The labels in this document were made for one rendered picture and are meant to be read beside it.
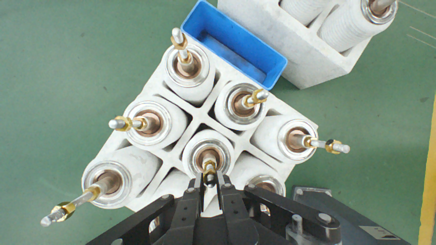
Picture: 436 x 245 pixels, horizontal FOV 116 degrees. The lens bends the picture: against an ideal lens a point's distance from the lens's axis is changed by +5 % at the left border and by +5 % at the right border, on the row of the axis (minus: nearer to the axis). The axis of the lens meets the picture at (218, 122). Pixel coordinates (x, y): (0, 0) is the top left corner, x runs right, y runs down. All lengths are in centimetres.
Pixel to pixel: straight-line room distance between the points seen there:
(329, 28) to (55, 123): 84
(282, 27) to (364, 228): 52
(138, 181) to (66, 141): 43
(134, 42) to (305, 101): 65
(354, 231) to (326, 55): 42
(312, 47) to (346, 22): 7
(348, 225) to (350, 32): 45
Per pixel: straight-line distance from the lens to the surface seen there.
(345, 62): 48
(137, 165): 29
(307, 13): 45
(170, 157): 33
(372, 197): 88
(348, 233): 52
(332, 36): 46
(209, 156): 22
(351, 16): 43
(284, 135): 28
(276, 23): 44
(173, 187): 29
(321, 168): 68
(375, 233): 53
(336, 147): 23
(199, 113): 31
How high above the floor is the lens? 49
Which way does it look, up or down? 85 degrees down
